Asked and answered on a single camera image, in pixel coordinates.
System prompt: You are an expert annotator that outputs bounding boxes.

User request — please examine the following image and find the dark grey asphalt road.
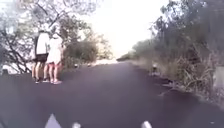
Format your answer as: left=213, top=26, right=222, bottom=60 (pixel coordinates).
left=0, top=61, right=224, bottom=128

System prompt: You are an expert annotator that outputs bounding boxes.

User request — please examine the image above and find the person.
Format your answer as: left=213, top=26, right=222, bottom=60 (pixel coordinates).
left=42, top=33, right=65, bottom=86
left=31, top=29, right=51, bottom=84

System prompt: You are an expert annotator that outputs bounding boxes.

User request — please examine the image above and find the robot's own part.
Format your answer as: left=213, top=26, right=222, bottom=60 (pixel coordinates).
left=71, top=122, right=82, bottom=128
left=140, top=120, right=153, bottom=128

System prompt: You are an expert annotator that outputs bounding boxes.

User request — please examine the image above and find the row of bushes and trees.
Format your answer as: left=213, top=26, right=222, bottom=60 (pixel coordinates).
left=116, top=0, right=224, bottom=102

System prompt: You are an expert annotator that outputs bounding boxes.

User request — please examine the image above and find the short post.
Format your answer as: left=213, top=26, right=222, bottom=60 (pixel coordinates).
left=151, top=62, right=160, bottom=76

